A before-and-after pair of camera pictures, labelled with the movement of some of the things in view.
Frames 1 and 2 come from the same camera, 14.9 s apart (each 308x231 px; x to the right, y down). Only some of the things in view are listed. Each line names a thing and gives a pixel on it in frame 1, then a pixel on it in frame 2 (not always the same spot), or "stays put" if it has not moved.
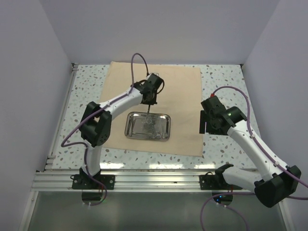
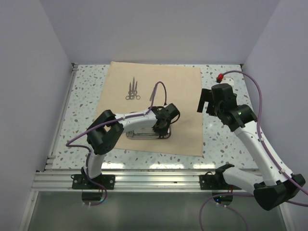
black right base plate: (215, 182) stays put
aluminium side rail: (49, 164) stays put
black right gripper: (209, 129) to (206, 96)
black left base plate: (85, 182) stays put
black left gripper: (152, 101) to (163, 132)
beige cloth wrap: (180, 96) stays put
